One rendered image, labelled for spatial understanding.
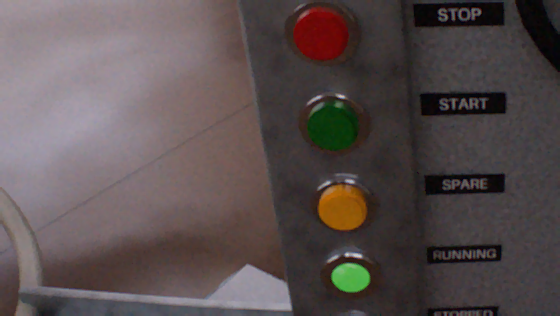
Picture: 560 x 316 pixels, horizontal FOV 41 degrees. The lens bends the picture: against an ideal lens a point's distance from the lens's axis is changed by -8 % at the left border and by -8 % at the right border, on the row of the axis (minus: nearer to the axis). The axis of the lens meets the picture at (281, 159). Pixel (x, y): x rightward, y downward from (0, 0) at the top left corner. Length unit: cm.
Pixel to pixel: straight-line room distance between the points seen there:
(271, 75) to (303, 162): 5
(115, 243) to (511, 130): 249
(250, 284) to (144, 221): 171
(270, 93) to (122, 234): 250
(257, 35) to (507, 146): 15
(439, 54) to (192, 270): 228
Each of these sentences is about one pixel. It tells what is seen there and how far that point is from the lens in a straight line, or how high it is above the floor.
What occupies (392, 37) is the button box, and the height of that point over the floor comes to 149.
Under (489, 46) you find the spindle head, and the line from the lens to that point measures 41.
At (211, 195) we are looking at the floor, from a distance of 297.
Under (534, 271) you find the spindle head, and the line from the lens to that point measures 49.
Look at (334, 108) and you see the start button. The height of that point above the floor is 146.
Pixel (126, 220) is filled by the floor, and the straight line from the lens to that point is 295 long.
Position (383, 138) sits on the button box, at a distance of 41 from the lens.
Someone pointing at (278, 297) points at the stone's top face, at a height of 85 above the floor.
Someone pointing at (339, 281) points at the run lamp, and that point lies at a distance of 47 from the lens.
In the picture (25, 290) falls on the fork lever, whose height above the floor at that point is 115.
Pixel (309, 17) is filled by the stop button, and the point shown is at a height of 151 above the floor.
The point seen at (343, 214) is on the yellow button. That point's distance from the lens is 43.
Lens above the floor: 166
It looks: 32 degrees down
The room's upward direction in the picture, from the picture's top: 9 degrees counter-clockwise
